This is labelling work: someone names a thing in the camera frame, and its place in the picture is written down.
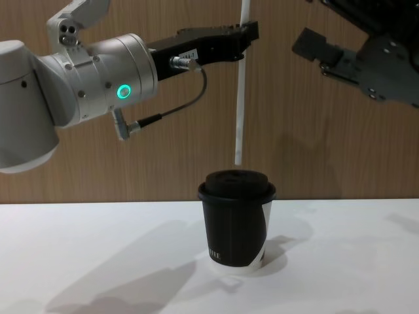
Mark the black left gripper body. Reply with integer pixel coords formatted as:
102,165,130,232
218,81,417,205
147,26,246,83

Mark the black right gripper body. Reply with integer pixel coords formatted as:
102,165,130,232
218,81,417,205
355,31,419,109

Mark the white paper straw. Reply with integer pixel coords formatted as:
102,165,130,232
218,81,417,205
233,0,253,166

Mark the black plastic cup lid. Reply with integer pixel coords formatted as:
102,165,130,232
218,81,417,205
197,168,279,206

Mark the black paper cup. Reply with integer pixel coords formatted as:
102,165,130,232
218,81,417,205
201,195,273,276

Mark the thin dark wrist cable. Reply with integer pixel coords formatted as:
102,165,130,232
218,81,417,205
112,54,210,142

